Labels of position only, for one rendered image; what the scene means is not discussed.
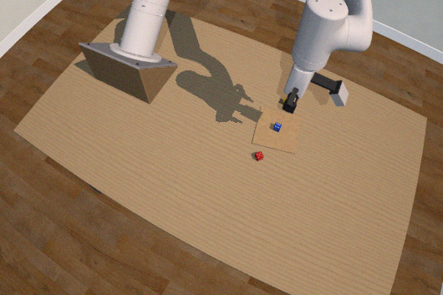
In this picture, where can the blue die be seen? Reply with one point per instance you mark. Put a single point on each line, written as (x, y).
(277, 127)

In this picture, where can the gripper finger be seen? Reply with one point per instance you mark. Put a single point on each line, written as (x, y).
(289, 101)

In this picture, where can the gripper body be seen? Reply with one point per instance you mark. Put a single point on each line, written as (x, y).
(299, 78)

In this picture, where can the red die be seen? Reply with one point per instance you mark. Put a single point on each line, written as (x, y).
(259, 156)

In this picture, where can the tan square mat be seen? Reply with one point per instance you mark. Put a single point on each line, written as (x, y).
(286, 139)

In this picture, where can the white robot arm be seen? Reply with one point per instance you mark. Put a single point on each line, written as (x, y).
(324, 27)

